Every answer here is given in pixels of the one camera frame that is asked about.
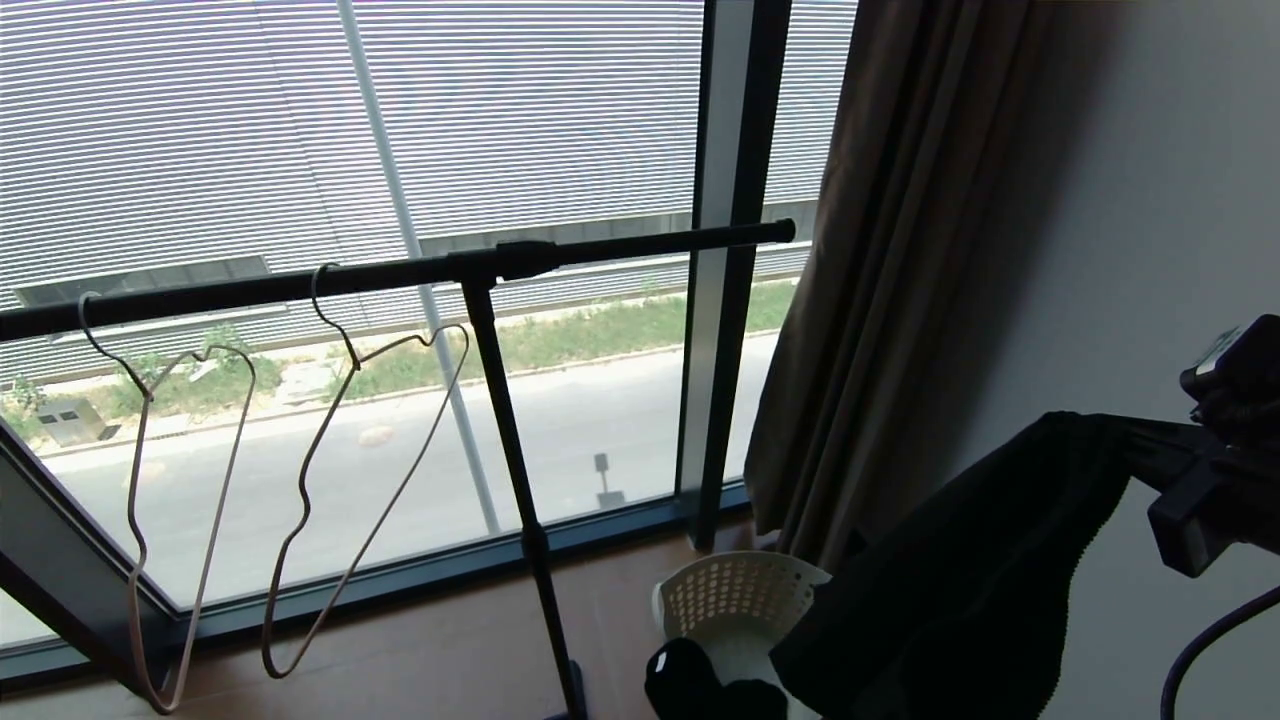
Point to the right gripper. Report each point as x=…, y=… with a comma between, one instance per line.
x=1200, y=515

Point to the black shorts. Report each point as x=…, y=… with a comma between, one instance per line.
x=950, y=580

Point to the pink clothes hanger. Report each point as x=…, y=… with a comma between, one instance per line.
x=133, y=480
x=305, y=480

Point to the white laundry basket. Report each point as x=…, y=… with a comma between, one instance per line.
x=735, y=595

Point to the heap of black clothes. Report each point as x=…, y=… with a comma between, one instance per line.
x=690, y=685

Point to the black clothes rack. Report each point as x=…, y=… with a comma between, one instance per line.
x=520, y=258

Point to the brown curtain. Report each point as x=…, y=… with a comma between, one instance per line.
x=900, y=250

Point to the window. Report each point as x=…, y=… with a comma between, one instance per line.
x=730, y=400

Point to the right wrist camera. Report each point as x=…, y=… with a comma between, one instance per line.
x=1240, y=380

